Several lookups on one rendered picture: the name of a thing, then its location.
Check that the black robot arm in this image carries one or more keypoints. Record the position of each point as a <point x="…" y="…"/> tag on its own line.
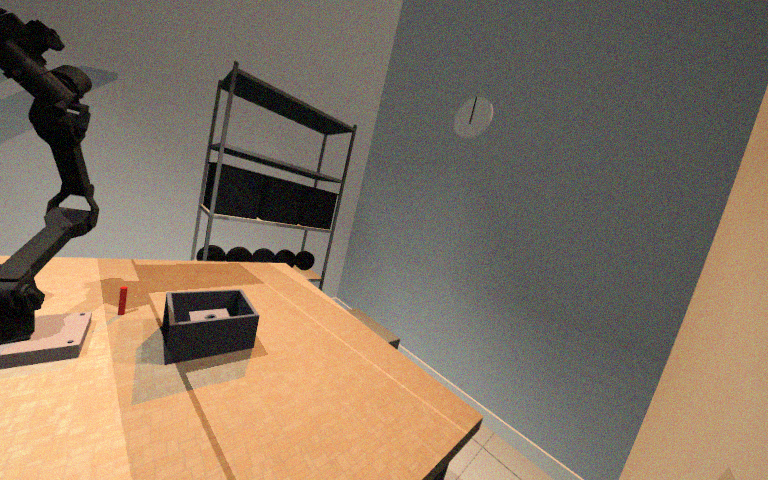
<point x="54" y="92"/>

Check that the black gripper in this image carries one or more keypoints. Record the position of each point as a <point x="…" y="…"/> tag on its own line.
<point x="17" y="62"/>

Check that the dark red peg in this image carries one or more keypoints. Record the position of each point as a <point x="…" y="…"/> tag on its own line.
<point x="122" y="301"/>

